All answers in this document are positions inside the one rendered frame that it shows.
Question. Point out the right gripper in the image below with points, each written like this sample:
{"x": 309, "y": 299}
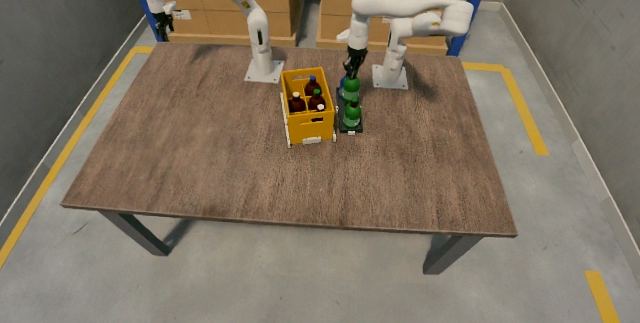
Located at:
{"x": 163, "y": 19}

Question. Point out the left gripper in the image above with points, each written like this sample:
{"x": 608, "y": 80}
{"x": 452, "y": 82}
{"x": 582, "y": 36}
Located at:
{"x": 354, "y": 55}

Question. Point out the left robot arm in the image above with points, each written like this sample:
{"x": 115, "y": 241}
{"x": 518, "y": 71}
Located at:
{"x": 455, "y": 22}

